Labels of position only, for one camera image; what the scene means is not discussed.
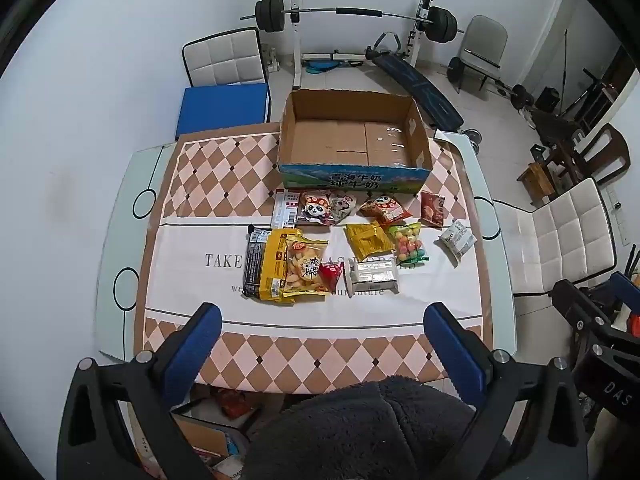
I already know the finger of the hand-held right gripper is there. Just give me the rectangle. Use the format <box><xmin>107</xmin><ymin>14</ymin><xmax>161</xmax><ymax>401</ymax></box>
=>
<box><xmin>550</xmin><ymin>280</ymin><xmax>640</xmax><ymax>356</ymax></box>
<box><xmin>607</xmin><ymin>271</ymin><xmax>640</xmax><ymax>311</ymax></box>

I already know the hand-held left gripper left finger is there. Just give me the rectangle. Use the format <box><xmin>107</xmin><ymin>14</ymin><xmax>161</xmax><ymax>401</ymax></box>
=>
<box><xmin>57</xmin><ymin>302</ymin><xmax>223</xmax><ymax>480</ymax></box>

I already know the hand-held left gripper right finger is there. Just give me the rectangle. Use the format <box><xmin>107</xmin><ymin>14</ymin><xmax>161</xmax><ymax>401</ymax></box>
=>
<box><xmin>422</xmin><ymin>302</ymin><xmax>591</xmax><ymax>480</ymax></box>

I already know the black snack packet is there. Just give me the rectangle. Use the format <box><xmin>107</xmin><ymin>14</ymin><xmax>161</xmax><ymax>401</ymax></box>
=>
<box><xmin>242</xmin><ymin>224</ymin><xmax>273</xmax><ymax>300</ymax></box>

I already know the silvery white snack packet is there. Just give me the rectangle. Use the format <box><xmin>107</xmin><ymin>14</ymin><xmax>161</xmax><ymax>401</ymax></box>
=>
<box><xmin>347</xmin><ymin>259</ymin><xmax>401</xmax><ymax>297</ymax></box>

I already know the large yellow snack packet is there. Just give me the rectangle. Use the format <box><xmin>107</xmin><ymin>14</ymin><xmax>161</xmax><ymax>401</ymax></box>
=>
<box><xmin>257</xmin><ymin>227</ymin><xmax>306</xmax><ymax>305</ymax></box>

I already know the colourful gumball bag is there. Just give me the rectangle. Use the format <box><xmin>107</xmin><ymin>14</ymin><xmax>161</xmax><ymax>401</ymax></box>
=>
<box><xmin>386</xmin><ymin>222</ymin><xmax>431</xmax><ymax>266</ymax></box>

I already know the clear biscuit packet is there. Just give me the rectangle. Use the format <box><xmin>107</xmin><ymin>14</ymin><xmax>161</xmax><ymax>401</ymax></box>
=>
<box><xmin>280</xmin><ymin>237</ymin><xmax>331</xmax><ymax>296</ymax></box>

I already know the red panda snack packet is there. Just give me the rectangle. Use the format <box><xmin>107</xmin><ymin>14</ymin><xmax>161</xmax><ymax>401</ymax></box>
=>
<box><xmin>359</xmin><ymin>195</ymin><xmax>405</xmax><ymax>227</ymax></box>

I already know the red white strip packet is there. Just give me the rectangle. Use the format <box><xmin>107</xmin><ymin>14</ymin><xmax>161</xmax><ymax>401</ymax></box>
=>
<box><xmin>271</xmin><ymin>189</ymin><xmax>301</xmax><ymax>228</ymax></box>

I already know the diamond pattern tablecloth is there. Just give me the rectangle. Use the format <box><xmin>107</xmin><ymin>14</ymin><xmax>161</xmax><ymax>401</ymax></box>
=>
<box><xmin>132</xmin><ymin>127</ymin><xmax>496</xmax><ymax>396</ymax></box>

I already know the cardboard box of clutter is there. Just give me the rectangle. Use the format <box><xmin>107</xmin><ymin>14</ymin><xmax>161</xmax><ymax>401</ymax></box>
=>
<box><xmin>170</xmin><ymin>400</ymin><xmax>261</xmax><ymax>480</ymax></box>

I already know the small white snack packet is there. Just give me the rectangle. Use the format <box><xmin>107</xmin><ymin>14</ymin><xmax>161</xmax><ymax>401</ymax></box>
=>
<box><xmin>439</xmin><ymin>220</ymin><xmax>478</xmax><ymax>262</ymax></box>

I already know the dark fleece clothing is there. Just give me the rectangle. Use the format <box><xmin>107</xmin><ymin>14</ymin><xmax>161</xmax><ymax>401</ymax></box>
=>
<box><xmin>240</xmin><ymin>375</ymin><xmax>511</xmax><ymax>480</ymax></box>

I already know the brown wooden chair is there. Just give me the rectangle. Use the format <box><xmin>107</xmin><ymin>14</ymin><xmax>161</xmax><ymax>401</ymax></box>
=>
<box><xmin>575</xmin><ymin>122</ymin><xmax>632</xmax><ymax>186</ymax></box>

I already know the small wooden stool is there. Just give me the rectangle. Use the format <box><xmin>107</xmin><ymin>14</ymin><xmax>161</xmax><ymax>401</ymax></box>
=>
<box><xmin>517</xmin><ymin>160</ymin><xmax>558</xmax><ymax>201</ymax></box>

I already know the small yellow snack packet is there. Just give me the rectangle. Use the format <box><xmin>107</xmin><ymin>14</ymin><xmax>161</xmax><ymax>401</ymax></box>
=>
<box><xmin>344</xmin><ymin>221</ymin><xmax>396</xmax><ymax>260</ymax></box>

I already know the small red candy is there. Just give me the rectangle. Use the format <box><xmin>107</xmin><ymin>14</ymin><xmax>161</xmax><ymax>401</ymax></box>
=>
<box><xmin>317</xmin><ymin>265</ymin><xmax>345</xmax><ymax>295</ymax></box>

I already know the brown red snack packet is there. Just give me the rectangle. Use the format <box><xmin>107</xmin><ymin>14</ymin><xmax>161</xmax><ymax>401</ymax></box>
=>
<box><xmin>419</xmin><ymin>191</ymin><xmax>446</xmax><ymax>226</ymax></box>

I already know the panda print snack packet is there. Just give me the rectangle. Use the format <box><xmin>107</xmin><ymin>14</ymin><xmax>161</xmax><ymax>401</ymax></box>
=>
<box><xmin>297</xmin><ymin>191</ymin><xmax>333</xmax><ymax>226</ymax></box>

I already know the clear panda snack packet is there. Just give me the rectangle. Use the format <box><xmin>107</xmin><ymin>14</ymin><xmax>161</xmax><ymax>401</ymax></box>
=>
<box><xmin>327</xmin><ymin>192</ymin><xmax>361</xmax><ymax>226</ymax></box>

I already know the black dumbbell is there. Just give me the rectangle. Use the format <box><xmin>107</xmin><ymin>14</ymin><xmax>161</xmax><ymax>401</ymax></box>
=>
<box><xmin>510</xmin><ymin>82</ymin><xmax>536</xmax><ymax>111</ymax></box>

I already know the dark weight bench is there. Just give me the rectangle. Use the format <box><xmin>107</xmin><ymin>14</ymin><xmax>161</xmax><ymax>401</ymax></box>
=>
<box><xmin>365</xmin><ymin>32</ymin><xmax>466</xmax><ymax>131</ymax></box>

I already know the grey chair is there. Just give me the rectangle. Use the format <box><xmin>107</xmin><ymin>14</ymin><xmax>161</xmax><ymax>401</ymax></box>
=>
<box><xmin>447</xmin><ymin>15</ymin><xmax>508</xmax><ymax>93</ymax></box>

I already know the white quilted chair black trim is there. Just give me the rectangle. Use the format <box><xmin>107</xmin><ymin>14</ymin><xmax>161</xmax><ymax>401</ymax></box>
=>
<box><xmin>181</xmin><ymin>27</ymin><xmax>271</xmax><ymax>91</ymax></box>

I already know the barbell with black plates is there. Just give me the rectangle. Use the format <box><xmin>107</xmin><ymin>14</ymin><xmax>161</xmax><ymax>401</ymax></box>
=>
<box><xmin>240</xmin><ymin>0</ymin><xmax>466</xmax><ymax>43</ymax></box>

